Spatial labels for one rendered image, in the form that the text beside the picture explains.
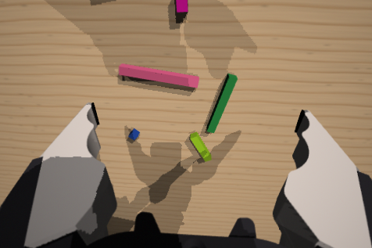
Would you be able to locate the small blue block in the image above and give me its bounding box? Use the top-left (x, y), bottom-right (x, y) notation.
top-left (129, 128), bottom-right (140, 140)

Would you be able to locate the pink rod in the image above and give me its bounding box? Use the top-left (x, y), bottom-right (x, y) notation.
top-left (119, 63), bottom-right (199, 88)

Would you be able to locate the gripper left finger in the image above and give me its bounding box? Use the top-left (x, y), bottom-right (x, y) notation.
top-left (0, 102), bottom-right (117, 248)

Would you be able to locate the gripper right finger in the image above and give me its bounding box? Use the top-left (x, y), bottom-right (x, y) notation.
top-left (273, 110), bottom-right (372, 248)

